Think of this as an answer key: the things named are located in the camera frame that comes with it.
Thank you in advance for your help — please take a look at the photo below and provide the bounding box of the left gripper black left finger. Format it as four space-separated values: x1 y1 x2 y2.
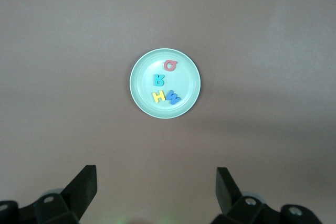
0 165 98 224

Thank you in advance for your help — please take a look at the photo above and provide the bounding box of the brown table cover sheet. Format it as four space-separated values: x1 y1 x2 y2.
0 0 336 224

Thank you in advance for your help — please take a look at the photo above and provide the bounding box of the yellow foam letter H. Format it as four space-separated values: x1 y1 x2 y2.
152 90 166 103

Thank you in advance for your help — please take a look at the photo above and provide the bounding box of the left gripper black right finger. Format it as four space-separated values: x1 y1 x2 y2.
211 167 322 224

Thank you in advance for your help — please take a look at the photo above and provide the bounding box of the mint green round plate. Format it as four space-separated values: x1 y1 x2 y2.
129 48 202 119

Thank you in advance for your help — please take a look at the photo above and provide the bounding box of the blue foam letter W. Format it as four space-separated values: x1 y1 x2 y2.
165 89 182 106

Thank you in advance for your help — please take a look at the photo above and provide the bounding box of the teal foam letter R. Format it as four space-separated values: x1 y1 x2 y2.
153 74 165 87

